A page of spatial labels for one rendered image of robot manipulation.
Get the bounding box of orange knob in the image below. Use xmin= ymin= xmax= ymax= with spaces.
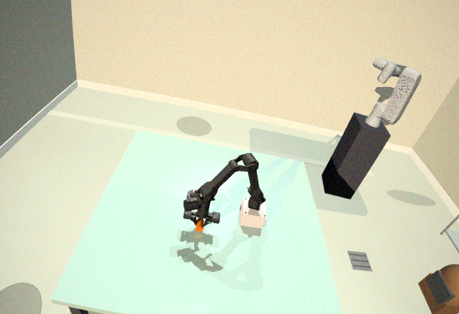
xmin=196 ymin=218 xmax=204 ymax=232

